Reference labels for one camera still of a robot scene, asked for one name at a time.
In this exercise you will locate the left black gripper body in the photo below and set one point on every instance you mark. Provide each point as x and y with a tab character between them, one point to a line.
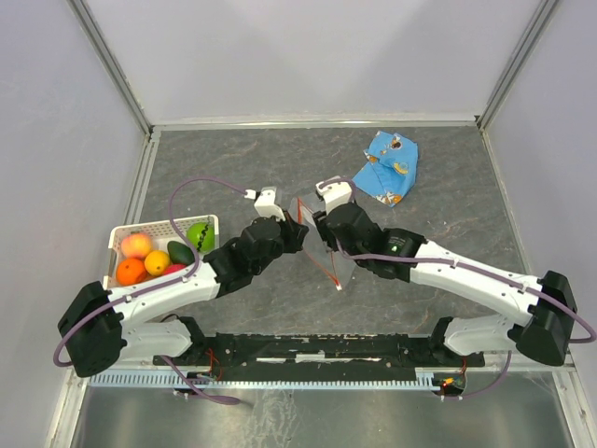
287	238

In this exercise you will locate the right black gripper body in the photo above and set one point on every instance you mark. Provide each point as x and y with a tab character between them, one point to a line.
329	237

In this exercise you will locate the clear zip bag orange zipper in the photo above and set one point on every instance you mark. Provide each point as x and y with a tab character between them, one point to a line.
336	268

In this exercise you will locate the green watermelon toy ball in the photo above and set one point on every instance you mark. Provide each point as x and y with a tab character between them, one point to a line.
202	236

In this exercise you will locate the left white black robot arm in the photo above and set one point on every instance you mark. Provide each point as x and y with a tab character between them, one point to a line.
102	326

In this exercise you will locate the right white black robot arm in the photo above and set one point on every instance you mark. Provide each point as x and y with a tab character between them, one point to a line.
532	315

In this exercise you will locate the blue patterned cloth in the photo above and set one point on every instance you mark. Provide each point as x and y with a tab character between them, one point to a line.
390	170

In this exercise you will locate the dark green avocado toy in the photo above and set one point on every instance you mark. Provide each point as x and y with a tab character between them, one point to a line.
180	253

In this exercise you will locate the red apple toy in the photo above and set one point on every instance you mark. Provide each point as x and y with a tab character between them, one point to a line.
174	268

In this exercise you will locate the yellow lemon toy fruit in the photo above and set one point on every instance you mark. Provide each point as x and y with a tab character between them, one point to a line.
156	262

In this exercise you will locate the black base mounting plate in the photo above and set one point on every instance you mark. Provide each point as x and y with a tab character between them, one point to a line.
321	358

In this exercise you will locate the peach toy fruit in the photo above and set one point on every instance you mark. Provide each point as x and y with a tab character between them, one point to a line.
136	246

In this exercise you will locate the orange toy fruit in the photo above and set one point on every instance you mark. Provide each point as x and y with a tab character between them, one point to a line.
131	271

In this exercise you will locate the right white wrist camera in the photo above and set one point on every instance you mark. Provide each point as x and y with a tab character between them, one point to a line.
334	192

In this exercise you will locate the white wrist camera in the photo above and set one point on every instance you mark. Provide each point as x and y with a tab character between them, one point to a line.
334	192
264	202

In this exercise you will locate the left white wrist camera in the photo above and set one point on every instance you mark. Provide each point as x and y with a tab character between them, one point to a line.
264	202

